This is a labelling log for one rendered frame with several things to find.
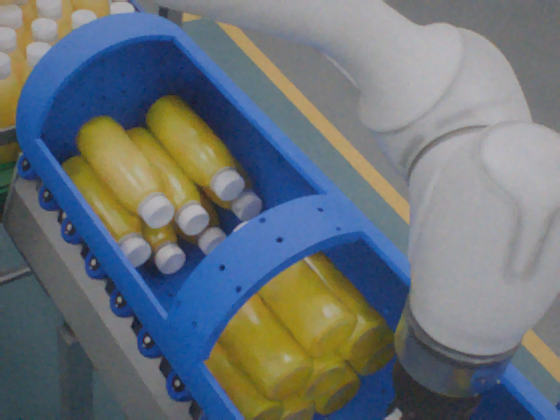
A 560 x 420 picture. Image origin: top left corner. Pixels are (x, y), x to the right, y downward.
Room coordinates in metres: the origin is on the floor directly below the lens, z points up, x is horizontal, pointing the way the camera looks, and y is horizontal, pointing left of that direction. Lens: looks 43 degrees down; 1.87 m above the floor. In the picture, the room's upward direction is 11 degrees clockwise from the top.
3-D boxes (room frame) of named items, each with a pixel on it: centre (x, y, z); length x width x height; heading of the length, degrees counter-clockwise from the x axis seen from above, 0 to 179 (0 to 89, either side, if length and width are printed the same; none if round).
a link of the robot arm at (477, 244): (0.47, -0.15, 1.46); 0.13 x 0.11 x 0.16; 7
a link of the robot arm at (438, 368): (0.46, -0.15, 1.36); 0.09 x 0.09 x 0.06
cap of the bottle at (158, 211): (0.80, 0.15, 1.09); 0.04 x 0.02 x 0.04; 133
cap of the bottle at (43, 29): (1.17, 0.42, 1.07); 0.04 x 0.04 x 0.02
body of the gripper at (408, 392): (0.46, -0.15, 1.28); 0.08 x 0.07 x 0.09; 132
